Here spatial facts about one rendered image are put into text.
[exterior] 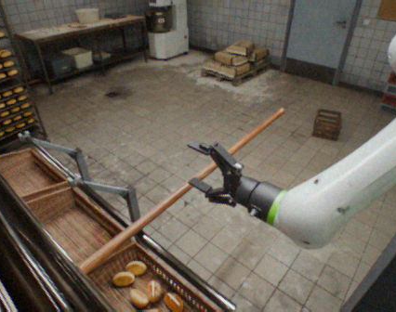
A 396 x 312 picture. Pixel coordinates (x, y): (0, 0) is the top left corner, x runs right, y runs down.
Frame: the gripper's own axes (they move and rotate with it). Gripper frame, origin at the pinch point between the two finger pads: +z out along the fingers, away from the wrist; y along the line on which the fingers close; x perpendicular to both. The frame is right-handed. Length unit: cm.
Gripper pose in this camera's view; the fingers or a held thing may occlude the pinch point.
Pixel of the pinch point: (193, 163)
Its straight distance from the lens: 78.5
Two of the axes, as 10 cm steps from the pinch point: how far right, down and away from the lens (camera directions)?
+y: 0.0, 8.0, 5.9
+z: -7.7, -3.8, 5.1
